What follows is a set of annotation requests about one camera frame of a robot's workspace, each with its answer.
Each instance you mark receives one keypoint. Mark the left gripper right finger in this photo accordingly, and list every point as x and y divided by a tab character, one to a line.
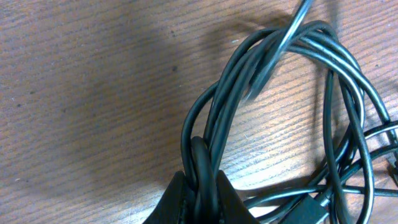
233	211

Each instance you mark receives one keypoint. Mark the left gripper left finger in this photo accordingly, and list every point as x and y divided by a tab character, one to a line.
175	205

